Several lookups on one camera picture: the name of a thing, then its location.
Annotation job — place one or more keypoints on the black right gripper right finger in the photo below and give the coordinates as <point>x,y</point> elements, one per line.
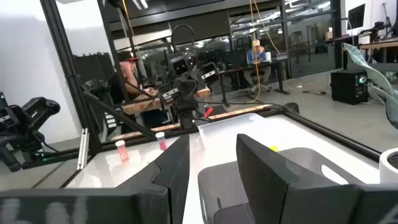
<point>261,174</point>

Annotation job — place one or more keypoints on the black computer tower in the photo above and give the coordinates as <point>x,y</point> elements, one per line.
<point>349,86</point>

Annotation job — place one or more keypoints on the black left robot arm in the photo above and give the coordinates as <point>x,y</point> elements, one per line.
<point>186,116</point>

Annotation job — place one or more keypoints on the person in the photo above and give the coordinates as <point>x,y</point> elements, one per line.
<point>258,57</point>
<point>127,74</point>

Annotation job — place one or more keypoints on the black computer monitor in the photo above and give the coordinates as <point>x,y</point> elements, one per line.
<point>356,16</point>

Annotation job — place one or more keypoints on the black office desk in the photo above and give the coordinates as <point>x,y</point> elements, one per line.
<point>248,69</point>

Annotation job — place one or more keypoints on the silver aluminium bracket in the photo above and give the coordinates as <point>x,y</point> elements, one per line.
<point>83,149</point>

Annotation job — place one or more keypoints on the red-pink pill bottle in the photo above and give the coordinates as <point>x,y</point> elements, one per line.
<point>161,140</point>

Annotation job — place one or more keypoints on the wooden desk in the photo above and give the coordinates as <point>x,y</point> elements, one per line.
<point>377,44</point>

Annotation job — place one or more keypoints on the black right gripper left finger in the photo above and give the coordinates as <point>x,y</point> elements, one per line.
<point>174,174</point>

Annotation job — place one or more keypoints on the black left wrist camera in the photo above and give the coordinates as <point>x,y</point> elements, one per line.
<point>180,66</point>

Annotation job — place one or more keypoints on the orange-pink pill bottle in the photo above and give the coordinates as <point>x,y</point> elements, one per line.
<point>122,151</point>

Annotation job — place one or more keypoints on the black aluminium station frame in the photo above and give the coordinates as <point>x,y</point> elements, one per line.
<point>66,71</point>

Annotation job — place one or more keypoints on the red clip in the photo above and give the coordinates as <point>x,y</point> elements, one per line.
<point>209,111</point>

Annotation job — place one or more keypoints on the dark grey plastic bin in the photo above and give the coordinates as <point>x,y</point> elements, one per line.
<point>217,186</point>

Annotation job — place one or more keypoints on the snake plant in white pot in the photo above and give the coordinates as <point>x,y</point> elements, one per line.
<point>376,81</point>

